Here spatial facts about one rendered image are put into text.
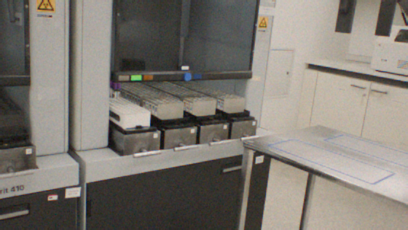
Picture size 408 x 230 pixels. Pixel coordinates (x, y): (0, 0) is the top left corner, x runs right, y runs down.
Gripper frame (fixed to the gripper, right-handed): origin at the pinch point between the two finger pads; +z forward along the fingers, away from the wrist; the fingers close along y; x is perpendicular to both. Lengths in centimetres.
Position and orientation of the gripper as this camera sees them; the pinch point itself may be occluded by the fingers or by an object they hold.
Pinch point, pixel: (364, 28)
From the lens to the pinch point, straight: 82.3
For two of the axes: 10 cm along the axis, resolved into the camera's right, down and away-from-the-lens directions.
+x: -5.9, -2.5, 7.7
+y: 8.0, -0.8, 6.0
